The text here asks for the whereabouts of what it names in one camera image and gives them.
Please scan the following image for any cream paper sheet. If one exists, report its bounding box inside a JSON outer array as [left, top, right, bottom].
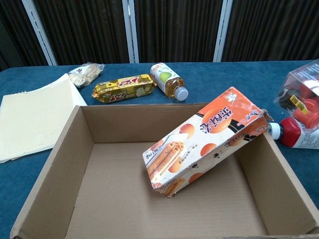
[[0, 82, 75, 164]]

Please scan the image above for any clear snack bag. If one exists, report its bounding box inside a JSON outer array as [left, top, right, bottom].
[[67, 62, 105, 88]]

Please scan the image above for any clear box of red candies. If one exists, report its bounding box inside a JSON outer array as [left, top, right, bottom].
[[273, 59, 319, 130]]

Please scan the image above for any gold biscuit packet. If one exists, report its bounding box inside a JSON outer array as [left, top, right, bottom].
[[92, 73, 157, 104]]

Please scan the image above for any blue felt table cover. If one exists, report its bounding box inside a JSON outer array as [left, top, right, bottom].
[[0, 59, 319, 239]]

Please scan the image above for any yellow apple tea bottle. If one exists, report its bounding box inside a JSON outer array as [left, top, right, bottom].
[[150, 62, 189, 102]]

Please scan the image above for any open brown cardboard box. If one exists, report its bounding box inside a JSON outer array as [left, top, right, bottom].
[[8, 102, 319, 239]]

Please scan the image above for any orange snack packet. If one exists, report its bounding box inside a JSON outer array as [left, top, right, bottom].
[[142, 86, 272, 199]]

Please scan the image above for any white paper sheet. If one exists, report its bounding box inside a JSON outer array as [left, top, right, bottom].
[[49, 73, 88, 107]]

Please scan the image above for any white partition frame post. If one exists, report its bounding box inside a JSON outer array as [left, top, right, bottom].
[[122, 0, 140, 63], [213, 0, 234, 62], [21, 0, 58, 66]]

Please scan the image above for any red juice bottle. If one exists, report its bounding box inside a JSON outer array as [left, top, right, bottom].
[[267, 117, 319, 149]]

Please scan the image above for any dark pleated partition panel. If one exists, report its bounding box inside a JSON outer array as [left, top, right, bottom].
[[33, 0, 130, 66], [221, 0, 319, 62], [0, 0, 52, 72], [133, 0, 222, 63]]

